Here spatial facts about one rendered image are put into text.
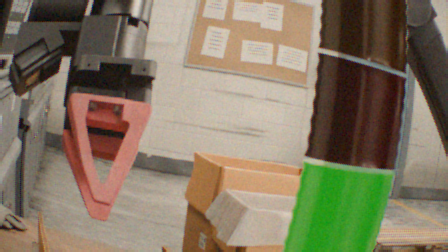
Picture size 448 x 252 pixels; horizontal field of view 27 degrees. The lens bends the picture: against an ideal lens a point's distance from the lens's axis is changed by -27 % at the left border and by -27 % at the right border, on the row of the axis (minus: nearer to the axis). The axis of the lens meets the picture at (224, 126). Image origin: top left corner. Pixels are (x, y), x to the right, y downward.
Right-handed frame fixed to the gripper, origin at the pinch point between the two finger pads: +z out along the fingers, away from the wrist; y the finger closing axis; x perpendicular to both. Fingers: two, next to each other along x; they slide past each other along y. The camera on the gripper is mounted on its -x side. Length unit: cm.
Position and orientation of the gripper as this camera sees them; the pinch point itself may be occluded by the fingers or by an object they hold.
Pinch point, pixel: (99, 201)
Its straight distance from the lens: 81.1
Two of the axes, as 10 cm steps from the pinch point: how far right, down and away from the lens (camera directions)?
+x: 9.7, 1.4, 1.9
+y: 2.4, -4.6, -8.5
